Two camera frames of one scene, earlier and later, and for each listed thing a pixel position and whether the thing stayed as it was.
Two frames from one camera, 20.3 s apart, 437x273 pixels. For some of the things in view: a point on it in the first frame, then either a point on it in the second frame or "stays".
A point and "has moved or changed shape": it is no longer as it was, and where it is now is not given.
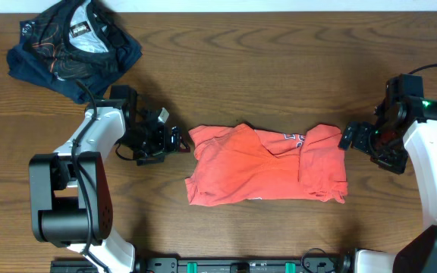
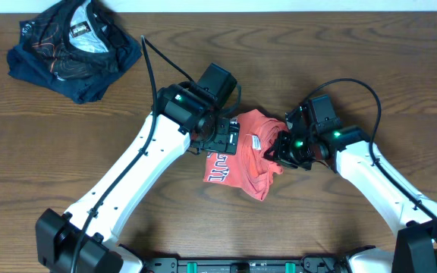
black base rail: [223, 264] stays
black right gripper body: [382, 145] to [297, 152]
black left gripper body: [148, 143] to [217, 137]
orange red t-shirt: [234, 162] has moved or changed shape
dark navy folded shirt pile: [73, 40] stays
